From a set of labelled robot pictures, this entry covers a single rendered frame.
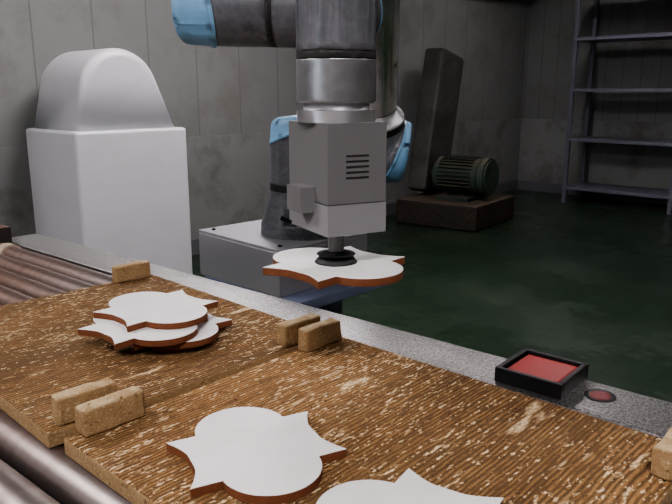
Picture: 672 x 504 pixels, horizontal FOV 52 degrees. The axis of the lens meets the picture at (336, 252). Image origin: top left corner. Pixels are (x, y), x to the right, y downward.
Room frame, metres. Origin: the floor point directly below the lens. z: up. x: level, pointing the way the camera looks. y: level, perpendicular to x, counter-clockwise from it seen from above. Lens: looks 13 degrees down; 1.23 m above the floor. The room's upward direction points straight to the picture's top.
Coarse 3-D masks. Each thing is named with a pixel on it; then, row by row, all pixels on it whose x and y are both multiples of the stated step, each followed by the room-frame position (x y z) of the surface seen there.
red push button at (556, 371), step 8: (520, 360) 0.73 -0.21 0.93; (528, 360) 0.73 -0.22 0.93; (536, 360) 0.73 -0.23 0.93; (544, 360) 0.73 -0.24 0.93; (552, 360) 0.73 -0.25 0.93; (512, 368) 0.70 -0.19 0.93; (520, 368) 0.70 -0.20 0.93; (528, 368) 0.70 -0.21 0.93; (536, 368) 0.70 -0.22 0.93; (544, 368) 0.70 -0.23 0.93; (552, 368) 0.70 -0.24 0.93; (560, 368) 0.70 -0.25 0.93; (568, 368) 0.70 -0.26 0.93; (576, 368) 0.70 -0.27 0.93; (544, 376) 0.68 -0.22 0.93; (552, 376) 0.68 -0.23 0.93; (560, 376) 0.68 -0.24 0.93
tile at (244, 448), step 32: (224, 416) 0.56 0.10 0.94; (256, 416) 0.56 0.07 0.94; (288, 416) 0.56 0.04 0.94; (192, 448) 0.50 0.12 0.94; (224, 448) 0.50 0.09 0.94; (256, 448) 0.50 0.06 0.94; (288, 448) 0.50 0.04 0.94; (320, 448) 0.50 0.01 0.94; (224, 480) 0.45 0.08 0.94; (256, 480) 0.45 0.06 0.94; (288, 480) 0.45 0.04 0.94; (320, 480) 0.47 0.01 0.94
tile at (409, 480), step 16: (368, 480) 0.45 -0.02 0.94; (400, 480) 0.45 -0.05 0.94; (416, 480) 0.45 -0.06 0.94; (336, 496) 0.43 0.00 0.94; (352, 496) 0.43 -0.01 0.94; (368, 496) 0.43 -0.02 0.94; (384, 496) 0.43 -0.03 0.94; (400, 496) 0.43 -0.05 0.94; (416, 496) 0.43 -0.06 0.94; (432, 496) 0.43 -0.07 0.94; (448, 496) 0.43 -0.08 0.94; (464, 496) 0.43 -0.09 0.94; (480, 496) 0.43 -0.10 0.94
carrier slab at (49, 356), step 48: (96, 288) 0.99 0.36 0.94; (144, 288) 0.99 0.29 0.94; (192, 288) 0.99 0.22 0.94; (0, 336) 0.78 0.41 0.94; (48, 336) 0.78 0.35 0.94; (240, 336) 0.78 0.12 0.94; (0, 384) 0.64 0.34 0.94; (48, 384) 0.64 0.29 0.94; (144, 384) 0.64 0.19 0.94; (192, 384) 0.65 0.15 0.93; (48, 432) 0.54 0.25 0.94
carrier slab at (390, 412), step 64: (256, 384) 0.64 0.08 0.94; (320, 384) 0.64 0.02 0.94; (384, 384) 0.64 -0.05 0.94; (448, 384) 0.64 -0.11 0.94; (128, 448) 0.52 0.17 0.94; (384, 448) 0.52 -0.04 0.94; (448, 448) 0.52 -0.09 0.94; (512, 448) 0.52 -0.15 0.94; (576, 448) 0.52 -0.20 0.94; (640, 448) 0.52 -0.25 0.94
